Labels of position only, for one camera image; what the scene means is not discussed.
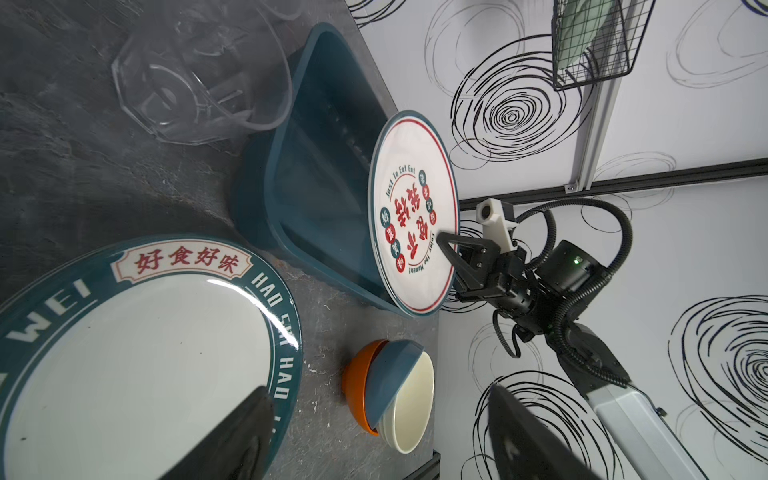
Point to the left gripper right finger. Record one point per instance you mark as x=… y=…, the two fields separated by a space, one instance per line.
x=523 y=448

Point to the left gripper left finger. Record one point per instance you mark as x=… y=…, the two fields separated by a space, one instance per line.
x=237 y=448

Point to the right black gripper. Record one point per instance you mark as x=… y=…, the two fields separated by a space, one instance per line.
x=484 y=274

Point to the white plate red characters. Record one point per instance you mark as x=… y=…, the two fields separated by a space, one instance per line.
x=412 y=198

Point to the teal rim hao wei plate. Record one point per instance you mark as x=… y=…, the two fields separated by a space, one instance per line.
x=118 y=364

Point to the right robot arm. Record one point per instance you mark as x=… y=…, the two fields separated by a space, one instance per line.
x=575 y=278

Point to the teal plastic bin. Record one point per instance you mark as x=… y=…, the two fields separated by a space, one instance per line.
x=302 y=190

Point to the cream bowl teal outside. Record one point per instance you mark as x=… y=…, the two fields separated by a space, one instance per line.
x=399 y=394

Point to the orange bowl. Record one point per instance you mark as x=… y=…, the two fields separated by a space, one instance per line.
x=354 y=382

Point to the green item in basket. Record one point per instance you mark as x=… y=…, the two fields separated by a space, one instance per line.
x=576 y=25

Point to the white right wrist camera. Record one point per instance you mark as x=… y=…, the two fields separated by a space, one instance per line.
x=498 y=221

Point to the black wire basket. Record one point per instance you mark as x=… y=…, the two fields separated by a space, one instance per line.
x=614 y=51

